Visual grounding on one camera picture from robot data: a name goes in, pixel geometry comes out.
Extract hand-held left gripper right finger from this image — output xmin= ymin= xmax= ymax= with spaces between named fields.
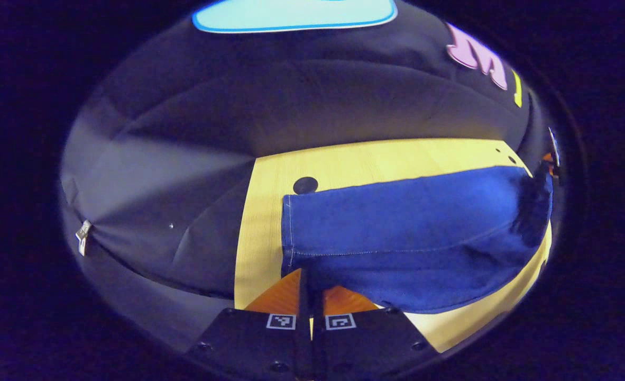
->
xmin=312 ymin=286 xmax=443 ymax=379

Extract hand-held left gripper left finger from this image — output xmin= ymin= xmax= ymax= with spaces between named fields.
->
xmin=186 ymin=268 xmax=313 ymax=379

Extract blue jeans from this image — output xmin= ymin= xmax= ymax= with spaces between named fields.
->
xmin=281 ymin=166 xmax=554 ymax=314

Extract black backdrop cloth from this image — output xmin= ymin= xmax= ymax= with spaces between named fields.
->
xmin=59 ymin=0 xmax=556 ymax=352

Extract silver binder clip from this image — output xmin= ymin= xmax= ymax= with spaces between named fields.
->
xmin=75 ymin=220 xmax=93 ymax=257

